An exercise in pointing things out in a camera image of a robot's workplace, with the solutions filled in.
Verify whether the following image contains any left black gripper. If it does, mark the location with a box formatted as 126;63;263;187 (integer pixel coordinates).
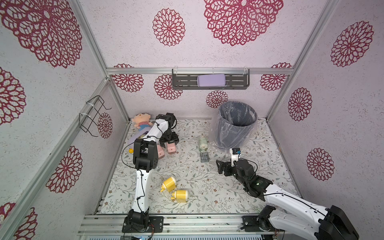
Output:
159;128;180;148

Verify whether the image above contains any pink pencil sharpener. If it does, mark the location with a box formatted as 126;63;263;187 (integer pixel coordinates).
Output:
167;143;177;155
157;145;165;159

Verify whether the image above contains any grey sharpener shavings tray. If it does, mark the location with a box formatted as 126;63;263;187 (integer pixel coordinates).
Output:
200;152;210;163

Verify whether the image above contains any green pencil sharpener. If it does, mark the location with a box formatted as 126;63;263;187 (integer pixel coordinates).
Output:
199;137;209;152

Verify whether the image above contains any clear plastic bin liner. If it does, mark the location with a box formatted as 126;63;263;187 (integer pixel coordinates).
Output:
208;101;259;154

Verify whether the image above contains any grey trash bin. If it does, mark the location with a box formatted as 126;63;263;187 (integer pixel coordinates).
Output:
215;101;258;151

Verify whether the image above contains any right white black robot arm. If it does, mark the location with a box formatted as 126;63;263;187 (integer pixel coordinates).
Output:
216;159;360;240

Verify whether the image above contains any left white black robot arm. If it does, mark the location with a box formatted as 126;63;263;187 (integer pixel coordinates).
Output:
128;113;179;228

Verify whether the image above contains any yellow pencil sharpener upper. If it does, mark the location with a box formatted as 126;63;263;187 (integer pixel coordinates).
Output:
161;176;177;193

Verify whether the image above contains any yellow pencil sharpener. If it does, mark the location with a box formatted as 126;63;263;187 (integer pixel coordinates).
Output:
171;190;189;203
161;176;177;193

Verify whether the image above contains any yellow pencil sharpener lower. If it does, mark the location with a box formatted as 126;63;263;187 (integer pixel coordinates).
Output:
171;190;189;203

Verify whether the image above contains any plush doll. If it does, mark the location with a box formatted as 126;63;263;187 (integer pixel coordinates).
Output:
132;113;153;130

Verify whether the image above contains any purple soap box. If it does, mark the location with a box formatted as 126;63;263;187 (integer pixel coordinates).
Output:
197;74;227;87

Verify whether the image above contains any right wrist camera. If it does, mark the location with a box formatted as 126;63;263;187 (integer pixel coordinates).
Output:
230;148;241;167

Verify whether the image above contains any dark grey wall shelf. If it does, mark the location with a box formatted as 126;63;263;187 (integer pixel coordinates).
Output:
172;68;250;90

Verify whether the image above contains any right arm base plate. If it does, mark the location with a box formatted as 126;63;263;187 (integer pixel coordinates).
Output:
240;215;280;232

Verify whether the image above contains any black wire wall rack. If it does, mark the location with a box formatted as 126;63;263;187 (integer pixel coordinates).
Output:
78;95;113;139

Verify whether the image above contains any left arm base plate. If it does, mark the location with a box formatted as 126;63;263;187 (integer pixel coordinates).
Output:
122;210;164;234

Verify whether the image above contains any aluminium front rail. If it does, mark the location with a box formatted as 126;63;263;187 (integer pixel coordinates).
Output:
77;214;277;237

